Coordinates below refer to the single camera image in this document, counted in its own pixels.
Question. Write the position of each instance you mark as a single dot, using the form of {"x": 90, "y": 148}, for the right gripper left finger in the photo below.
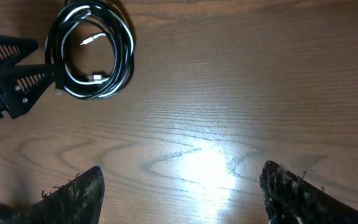
{"x": 77, "y": 202}

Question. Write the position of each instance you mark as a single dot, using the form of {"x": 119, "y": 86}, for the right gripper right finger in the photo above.
{"x": 290, "y": 199}

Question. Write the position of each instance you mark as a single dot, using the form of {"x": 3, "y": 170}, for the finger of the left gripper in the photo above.
{"x": 15, "y": 49}
{"x": 23, "y": 86}

